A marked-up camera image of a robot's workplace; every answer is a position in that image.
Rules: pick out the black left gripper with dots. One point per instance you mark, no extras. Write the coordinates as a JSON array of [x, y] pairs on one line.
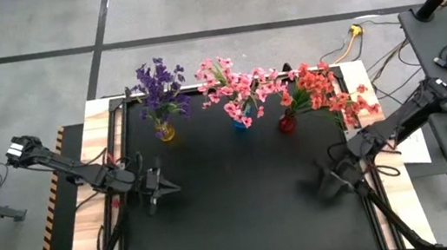
[[153, 183]]

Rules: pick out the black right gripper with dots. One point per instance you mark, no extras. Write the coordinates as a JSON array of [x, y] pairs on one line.
[[348, 173]]

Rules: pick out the purple artificial flower bunch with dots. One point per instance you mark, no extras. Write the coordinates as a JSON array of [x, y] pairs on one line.
[[155, 106], [164, 74], [142, 75]]

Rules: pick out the pink artificial flower bunch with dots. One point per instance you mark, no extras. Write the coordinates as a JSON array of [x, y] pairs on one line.
[[264, 84], [232, 108], [209, 72]]

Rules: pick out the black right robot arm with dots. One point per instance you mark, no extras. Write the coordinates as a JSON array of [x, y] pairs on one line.
[[402, 117]]

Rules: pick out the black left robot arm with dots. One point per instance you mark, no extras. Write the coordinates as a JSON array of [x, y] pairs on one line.
[[81, 171]]

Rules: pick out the yellow glass vase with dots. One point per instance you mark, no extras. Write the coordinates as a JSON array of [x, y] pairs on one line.
[[166, 132]]

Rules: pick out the red glass vase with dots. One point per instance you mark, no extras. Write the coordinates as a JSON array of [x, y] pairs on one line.
[[287, 125]]

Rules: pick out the blue glass vase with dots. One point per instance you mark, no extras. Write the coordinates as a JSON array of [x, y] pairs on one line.
[[241, 123]]

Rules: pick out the black table mat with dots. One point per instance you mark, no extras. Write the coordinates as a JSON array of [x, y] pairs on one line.
[[242, 227]]

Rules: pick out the white paper sheet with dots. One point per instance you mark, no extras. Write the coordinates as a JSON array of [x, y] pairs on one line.
[[418, 152]]

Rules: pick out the black aluminium rig frame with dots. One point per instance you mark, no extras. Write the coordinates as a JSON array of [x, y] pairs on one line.
[[394, 215]]

